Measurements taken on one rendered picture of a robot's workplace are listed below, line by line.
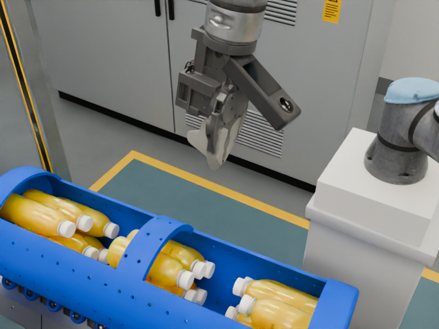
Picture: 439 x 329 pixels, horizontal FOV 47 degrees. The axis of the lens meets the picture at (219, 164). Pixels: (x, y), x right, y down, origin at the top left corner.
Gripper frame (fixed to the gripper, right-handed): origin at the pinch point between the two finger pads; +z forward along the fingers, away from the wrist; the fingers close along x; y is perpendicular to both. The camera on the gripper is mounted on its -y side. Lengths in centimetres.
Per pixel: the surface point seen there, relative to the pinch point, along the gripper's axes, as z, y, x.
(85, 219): 44, 40, -12
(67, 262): 40, 30, 3
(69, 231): 43, 39, -6
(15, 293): 68, 51, 2
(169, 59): 75, 128, -164
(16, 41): 15, 81, -27
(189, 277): 38.1, 6.4, -9.3
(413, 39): 58, 25, -296
